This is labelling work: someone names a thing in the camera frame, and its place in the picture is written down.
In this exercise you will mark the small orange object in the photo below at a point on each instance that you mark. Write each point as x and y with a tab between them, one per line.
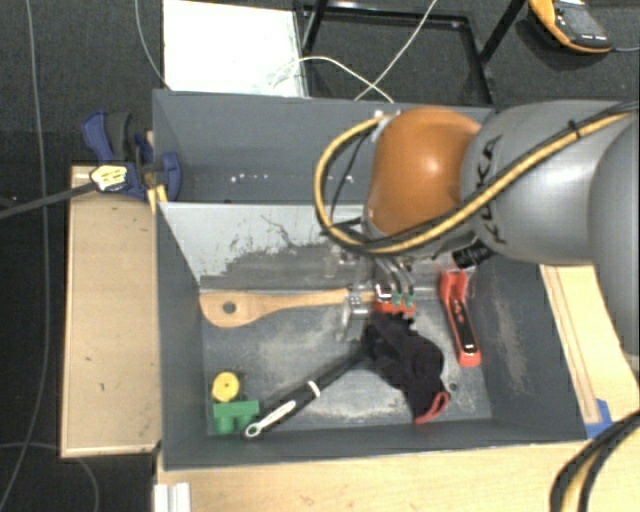
395	309

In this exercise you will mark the black cloth with red loop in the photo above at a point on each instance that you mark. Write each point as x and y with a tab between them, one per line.
407	362

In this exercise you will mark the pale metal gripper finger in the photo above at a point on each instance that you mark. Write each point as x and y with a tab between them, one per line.
354	320
336	265

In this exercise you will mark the black cylinder on white bracket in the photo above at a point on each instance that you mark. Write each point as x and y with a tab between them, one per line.
470	256

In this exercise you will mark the black rod with white band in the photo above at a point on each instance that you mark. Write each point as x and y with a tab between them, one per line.
330	376

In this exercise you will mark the yellow toy piece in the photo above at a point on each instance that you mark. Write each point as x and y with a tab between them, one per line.
225	386

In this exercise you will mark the wooden spoon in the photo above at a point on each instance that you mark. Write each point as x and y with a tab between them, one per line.
260	306

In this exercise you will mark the pale wood board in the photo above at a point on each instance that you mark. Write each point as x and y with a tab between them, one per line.
112	320

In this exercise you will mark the silver wrench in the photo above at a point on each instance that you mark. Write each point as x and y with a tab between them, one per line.
270	416

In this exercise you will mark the grey metal bin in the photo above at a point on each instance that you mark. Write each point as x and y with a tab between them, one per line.
280	345

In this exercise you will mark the green toy block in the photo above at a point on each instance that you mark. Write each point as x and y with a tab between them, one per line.
232	414

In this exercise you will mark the red and black tool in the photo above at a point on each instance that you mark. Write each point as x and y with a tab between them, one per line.
460	320

